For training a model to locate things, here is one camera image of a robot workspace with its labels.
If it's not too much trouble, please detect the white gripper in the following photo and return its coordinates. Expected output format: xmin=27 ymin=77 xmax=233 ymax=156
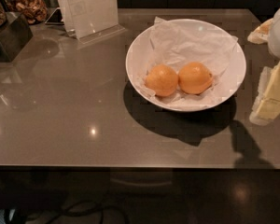
xmin=247 ymin=8 xmax=280 ymax=126

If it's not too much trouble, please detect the orange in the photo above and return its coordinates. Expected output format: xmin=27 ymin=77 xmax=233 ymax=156
xmin=145 ymin=64 xmax=178 ymax=97
xmin=178 ymin=62 xmax=213 ymax=94

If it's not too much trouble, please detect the white ceramic bowl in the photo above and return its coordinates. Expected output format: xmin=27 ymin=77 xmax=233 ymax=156
xmin=125 ymin=18 xmax=247 ymax=113

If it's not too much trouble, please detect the white paper liner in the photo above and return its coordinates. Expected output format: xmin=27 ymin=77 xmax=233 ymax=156
xmin=139 ymin=16 xmax=239 ymax=108

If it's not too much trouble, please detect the clear acrylic sign holder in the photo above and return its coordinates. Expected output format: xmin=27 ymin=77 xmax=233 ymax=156
xmin=58 ymin=0 xmax=124 ymax=44

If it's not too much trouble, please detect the dark smartphone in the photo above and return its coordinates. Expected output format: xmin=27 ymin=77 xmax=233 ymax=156
xmin=45 ymin=7 xmax=63 ymax=25

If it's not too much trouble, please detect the glass jar of dried snacks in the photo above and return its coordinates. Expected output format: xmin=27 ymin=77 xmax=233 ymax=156
xmin=4 ymin=0 xmax=48 ymax=25

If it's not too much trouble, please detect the black square box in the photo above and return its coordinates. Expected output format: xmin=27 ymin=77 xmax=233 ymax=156
xmin=0 ymin=12 xmax=33 ymax=63

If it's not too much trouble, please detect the black floor cable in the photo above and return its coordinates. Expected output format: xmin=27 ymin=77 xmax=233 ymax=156
xmin=24 ymin=199 xmax=132 ymax=224

